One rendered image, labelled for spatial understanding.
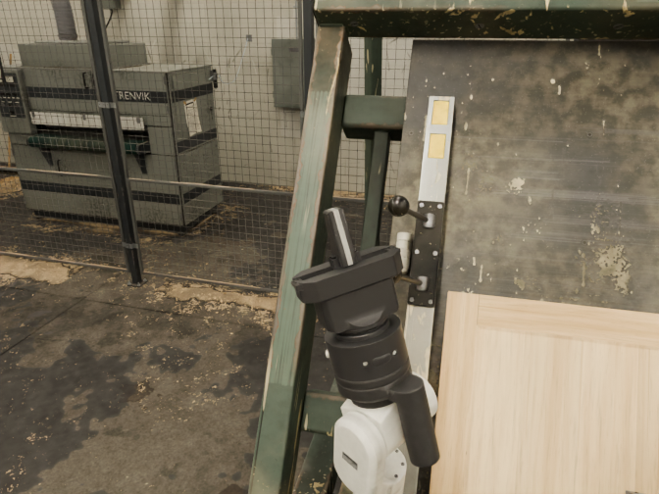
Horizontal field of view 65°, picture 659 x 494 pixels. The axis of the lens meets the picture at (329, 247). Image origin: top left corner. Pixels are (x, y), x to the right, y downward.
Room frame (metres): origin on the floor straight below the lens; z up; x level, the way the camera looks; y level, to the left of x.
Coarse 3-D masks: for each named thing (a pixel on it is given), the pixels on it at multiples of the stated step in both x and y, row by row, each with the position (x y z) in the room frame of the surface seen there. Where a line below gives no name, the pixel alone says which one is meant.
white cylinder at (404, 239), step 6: (402, 234) 0.94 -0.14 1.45; (408, 234) 0.94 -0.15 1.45; (402, 240) 0.93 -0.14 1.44; (408, 240) 0.93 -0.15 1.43; (396, 246) 0.93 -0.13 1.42; (402, 246) 0.92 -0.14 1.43; (408, 246) 0.92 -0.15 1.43; (402, 252) 0.92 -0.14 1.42; (408, 252) 0.92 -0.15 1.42; (402, 258) 0.91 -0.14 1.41; (408, 258) 0.91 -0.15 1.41; (408, 264) 0.91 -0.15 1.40; (402, 270) 0.90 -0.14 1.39
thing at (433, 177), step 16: (432, 96) 1.08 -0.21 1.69; (448, 112) 1.05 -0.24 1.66; (432, 128) 1.04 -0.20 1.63; (448, 128) 1.03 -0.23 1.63; (448, 144) 1.01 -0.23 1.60; (432, 160) 1.00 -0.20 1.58; (448, 160) 1.00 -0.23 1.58; (432, 176) 0.98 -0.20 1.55; (432, 192) 0.96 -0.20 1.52; (416, 320) 0.83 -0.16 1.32; (432, 320) 0.83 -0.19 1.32; (416, 336) 0.81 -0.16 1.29; (416, 352) 0.80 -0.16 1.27; (416, 368) 0.78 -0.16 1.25; (400, 448) 0.71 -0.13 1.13; (416, 480) 0.67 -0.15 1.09
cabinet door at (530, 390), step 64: (448, 320) 0.84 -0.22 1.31; (512, 320) 0.82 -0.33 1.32; (576, 320) 0.80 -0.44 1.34; (640, 320) 0.78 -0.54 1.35; (448, 384) 0.77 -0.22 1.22; (512, 384) 0.76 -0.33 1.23; (576, 384) 0.74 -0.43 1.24; (640, 384) 0.73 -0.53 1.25; (448, 448) 0.71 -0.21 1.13; (512, 448) 0.70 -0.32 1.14; (576, 448) 0.68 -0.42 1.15; (640, 448) 0.67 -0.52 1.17
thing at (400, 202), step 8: (392, 200) 0.85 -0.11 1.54; (400, 200) 0.85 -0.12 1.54; (392, 208) 0.85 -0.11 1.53; (400, 208) 0.84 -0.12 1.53; (408, 208) 0.85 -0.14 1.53; (400, 216) 0.85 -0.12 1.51; (416, 216) 0.89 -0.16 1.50; (424, 216) 0.91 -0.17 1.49; (432, 216) 0.92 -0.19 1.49; (424, 224) 0.91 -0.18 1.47; (432, 224) 0.91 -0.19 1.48
